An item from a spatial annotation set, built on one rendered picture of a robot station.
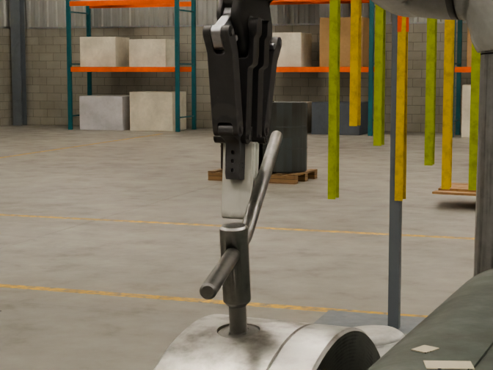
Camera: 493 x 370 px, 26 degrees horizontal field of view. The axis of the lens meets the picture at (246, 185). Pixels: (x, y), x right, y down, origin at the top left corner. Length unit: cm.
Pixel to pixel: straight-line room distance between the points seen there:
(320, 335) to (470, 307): 12
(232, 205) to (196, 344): 18
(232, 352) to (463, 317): 18
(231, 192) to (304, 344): 20
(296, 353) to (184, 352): 9
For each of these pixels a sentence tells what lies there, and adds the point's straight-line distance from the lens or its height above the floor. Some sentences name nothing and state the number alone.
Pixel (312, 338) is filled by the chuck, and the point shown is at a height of 124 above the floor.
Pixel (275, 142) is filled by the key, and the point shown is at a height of 137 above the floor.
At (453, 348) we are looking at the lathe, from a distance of 74.
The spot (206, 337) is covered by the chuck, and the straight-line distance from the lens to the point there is 84.
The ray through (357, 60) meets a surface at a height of 148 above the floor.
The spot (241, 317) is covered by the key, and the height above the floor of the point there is 125.
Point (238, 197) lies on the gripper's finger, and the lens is 96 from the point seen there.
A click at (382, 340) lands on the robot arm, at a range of 149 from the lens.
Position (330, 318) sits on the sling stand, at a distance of 619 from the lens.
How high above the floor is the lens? 144
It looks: 6 degrees down
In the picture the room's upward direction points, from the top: straight up
